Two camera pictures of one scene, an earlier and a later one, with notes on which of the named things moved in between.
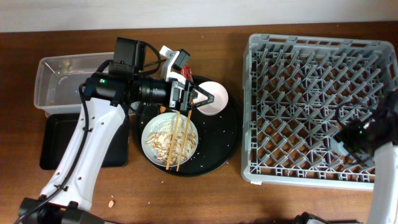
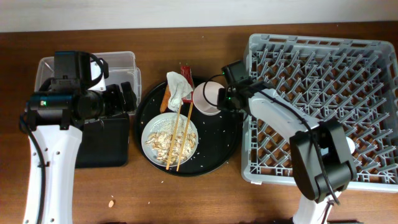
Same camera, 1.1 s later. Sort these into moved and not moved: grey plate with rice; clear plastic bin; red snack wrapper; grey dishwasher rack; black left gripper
Moved: clear plastic bin; black left gripper
Not moved: red snack wrapper; grey dishwasher rack; grey plate with rice
